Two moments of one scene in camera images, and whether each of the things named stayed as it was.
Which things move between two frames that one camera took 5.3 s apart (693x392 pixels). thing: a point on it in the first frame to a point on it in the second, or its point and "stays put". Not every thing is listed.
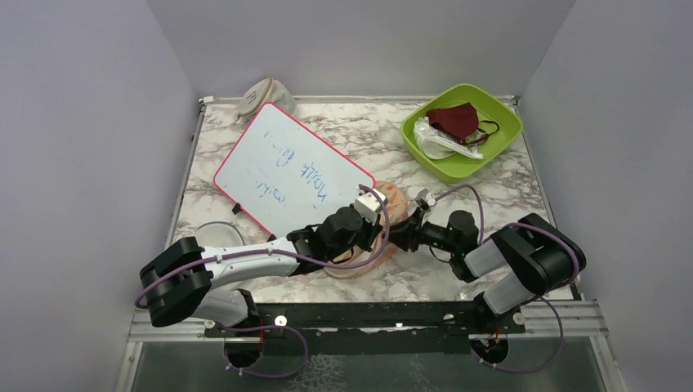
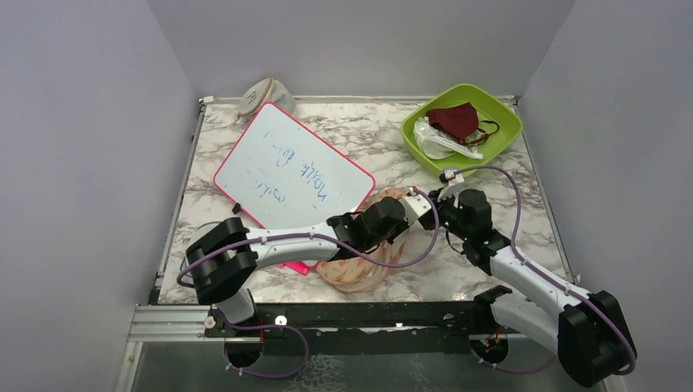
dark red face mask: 461,122 stays put
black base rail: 368,328 stays put
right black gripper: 408,233 to 440,203
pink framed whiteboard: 283,177 stays put
